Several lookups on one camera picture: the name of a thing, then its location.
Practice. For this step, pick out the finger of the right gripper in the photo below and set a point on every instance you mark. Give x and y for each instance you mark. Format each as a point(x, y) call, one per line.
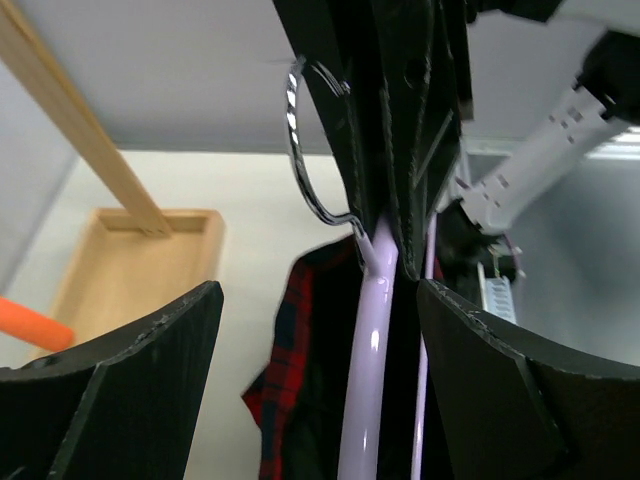
point(337, 48)

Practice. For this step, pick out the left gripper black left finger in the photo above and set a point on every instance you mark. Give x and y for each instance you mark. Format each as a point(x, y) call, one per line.
point(121, 406)

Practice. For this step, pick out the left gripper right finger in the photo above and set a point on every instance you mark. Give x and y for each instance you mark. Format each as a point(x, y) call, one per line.
point(515, 405)

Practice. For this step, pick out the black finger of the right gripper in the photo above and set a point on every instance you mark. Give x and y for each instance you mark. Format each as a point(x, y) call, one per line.
point(426, 94)

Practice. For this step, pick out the red plaid skirt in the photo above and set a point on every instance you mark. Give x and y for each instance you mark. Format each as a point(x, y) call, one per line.
point(297, 400)

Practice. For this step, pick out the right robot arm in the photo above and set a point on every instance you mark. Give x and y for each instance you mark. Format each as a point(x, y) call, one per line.
point(601, 102)

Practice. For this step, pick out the orange plastic hanger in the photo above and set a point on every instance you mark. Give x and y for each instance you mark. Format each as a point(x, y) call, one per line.
point(34, 328)

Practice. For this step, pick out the wooden clothes rack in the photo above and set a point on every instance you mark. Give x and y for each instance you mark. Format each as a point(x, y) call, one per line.
point(135, 258)

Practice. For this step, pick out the slotted cable duct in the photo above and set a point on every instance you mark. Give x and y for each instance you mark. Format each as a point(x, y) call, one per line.
point(496, 295)

